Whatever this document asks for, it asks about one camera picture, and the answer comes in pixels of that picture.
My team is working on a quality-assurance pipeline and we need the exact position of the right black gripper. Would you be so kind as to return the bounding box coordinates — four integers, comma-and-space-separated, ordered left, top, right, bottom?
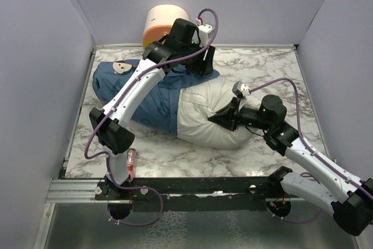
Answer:
208, 97, 271, 132

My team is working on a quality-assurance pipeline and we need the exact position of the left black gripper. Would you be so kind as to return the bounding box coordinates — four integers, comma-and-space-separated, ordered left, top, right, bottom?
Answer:
180, 38, 215, 76

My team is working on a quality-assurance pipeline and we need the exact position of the white pillow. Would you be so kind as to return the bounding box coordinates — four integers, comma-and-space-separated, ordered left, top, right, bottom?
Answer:
177, 76, 257, 149

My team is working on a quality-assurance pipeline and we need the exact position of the blue patterned pillowcase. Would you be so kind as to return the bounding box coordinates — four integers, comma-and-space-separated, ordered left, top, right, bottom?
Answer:
92, 59, 220, 136

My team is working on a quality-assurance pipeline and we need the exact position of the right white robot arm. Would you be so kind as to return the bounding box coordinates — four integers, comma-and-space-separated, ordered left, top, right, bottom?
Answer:
208, 94, 372, 236

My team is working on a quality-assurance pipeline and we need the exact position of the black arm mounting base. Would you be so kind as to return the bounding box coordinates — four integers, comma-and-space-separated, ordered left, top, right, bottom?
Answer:
95, 167, 289, 212

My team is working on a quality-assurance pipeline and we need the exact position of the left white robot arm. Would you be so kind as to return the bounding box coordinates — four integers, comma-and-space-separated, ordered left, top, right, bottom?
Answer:
89, 17, 219, 199

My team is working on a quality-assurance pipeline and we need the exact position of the round pastel drawer cabinet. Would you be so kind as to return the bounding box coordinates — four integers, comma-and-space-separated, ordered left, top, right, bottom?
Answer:
142, 5, 189, 50

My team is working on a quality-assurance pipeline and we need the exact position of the pink capped small bottle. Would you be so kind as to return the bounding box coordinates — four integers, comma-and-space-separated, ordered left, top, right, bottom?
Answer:
126, 148, 136, 182

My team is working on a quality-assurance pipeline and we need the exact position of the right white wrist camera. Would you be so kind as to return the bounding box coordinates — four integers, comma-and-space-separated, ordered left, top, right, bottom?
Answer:
232, 81, 251, 99

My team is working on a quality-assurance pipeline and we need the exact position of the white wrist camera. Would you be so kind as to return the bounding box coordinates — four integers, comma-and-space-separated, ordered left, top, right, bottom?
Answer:
232, 81, 251, 99
193, 17, 216, 47

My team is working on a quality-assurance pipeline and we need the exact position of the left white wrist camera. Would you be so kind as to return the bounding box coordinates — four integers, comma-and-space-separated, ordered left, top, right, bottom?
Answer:
193, 17, 216, 47

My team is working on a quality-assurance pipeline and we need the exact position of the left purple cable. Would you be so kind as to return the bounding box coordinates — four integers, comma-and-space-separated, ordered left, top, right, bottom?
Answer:
83, 8, 219, 227

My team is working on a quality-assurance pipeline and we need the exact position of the purple cable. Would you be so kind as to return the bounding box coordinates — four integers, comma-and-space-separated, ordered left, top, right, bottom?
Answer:
83, 8, 219, 227
247, 77, 373, 223

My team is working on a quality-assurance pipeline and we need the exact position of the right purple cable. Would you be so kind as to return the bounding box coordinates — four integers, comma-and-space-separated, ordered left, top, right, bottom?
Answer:
247, 77, 373, 223

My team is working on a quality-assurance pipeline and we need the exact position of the aluminium frame rail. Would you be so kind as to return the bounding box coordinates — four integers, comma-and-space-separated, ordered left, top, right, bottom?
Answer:
46, 179, 99, 204

